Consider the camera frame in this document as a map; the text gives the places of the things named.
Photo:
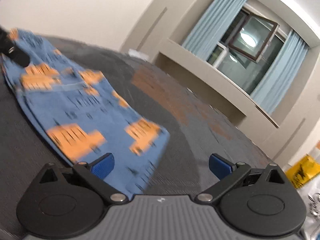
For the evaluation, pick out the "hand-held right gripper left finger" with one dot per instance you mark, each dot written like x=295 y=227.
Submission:
x=103 y=166

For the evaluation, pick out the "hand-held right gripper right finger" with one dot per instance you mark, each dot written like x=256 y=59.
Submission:
x=220 y=166

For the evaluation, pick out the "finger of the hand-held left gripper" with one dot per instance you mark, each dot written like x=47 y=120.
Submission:
x=13 y=52

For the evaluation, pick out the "blue pants with orange cars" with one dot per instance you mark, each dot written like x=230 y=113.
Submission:
x=82 y=110

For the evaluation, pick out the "grey quilted bed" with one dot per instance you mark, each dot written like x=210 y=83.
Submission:
x=195 y=130

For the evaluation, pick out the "yellow bag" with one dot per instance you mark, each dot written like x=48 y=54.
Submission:
x=303 y=171

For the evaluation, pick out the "beige window seat cabinet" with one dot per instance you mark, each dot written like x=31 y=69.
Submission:
x=200 y=72

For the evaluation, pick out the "white plastic bag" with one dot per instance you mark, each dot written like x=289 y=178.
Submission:
x=311 y=212

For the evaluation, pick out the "dark framed window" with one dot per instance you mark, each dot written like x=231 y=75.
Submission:
x=250 y=60

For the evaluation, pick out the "light blue curtain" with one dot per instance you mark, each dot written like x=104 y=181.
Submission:
x=212 y=22
x=282 y=75

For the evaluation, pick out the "white flat object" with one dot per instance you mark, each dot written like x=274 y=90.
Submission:
x=137 y=53

